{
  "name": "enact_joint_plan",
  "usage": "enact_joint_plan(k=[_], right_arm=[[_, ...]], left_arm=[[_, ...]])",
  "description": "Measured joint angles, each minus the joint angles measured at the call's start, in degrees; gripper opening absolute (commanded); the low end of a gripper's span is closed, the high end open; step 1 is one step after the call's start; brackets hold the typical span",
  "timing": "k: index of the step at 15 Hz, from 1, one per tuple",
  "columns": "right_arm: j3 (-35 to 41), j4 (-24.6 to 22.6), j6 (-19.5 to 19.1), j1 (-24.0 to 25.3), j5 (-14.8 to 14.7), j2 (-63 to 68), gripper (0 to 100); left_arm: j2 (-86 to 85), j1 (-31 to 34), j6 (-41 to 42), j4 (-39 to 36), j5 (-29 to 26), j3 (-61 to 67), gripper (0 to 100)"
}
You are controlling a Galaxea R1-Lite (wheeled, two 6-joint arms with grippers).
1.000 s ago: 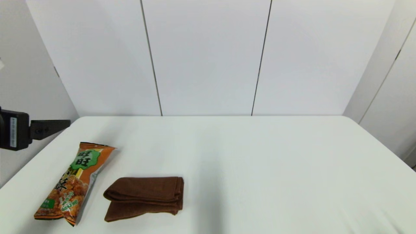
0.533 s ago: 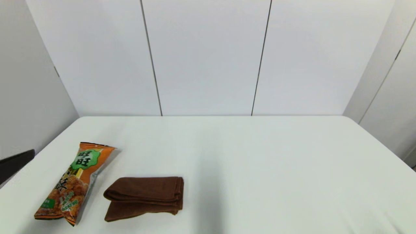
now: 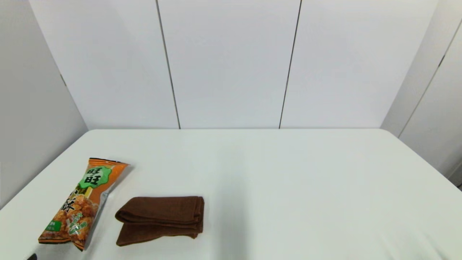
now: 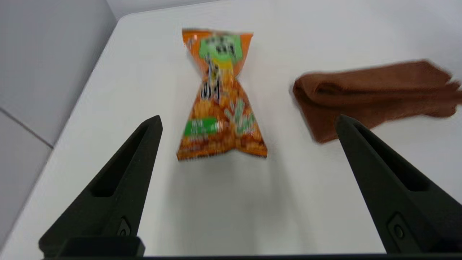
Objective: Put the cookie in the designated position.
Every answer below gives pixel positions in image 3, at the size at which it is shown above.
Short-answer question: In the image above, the brown folded cloth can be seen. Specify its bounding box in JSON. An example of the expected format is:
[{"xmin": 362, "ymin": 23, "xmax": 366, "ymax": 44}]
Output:
[{"xmin": 115, "ymin": 196, "xmax": 205, "ymax": 247}]

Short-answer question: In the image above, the orange snack bag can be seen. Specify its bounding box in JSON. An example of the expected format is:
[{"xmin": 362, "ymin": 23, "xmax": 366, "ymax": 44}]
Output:
[{"xmin": 38, "ymin": 157, "xmax": 130, "ymax": 251}]

